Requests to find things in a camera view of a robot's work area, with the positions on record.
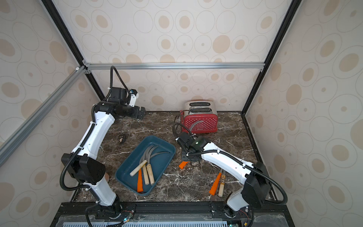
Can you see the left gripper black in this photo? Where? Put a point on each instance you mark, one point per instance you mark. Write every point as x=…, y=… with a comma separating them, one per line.
x=138, y=113

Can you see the wooden handle sickle labelled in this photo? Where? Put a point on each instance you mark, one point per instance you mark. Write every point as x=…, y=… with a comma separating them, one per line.
x=222, y=184

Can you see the orange handle sickle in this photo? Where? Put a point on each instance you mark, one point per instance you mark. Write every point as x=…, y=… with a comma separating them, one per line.
x=195, y=124
x=183, y=164
x=216, y=183
x=142, y=179

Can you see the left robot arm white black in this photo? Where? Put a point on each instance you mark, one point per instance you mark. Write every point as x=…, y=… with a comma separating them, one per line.
x=81, y=168

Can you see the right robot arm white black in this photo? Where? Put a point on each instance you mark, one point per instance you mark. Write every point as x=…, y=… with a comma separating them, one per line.
x=258, y=187

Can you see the teal rectangular storage tray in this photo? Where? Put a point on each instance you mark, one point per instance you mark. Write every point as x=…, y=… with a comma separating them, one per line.
x=159, y=164

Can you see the small black plug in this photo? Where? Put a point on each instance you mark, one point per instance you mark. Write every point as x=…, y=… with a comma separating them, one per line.
x=122, y=139

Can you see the red polka dot toaster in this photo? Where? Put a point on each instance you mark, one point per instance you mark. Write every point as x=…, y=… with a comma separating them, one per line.
x=200, y=110

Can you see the horizontal aluminium bar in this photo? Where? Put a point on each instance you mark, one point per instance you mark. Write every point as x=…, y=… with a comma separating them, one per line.
x=176, y=66

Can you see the left diagonal aluminium bar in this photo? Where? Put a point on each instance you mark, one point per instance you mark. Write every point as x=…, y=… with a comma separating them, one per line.
x=17, y=138

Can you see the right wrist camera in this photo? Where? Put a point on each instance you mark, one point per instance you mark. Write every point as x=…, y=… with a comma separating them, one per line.
x=192, y=144

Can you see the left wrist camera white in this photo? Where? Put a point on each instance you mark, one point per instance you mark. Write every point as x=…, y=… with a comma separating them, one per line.
x=133, y=96

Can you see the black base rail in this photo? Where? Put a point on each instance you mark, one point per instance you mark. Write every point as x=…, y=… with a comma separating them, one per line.
x=177, y=214

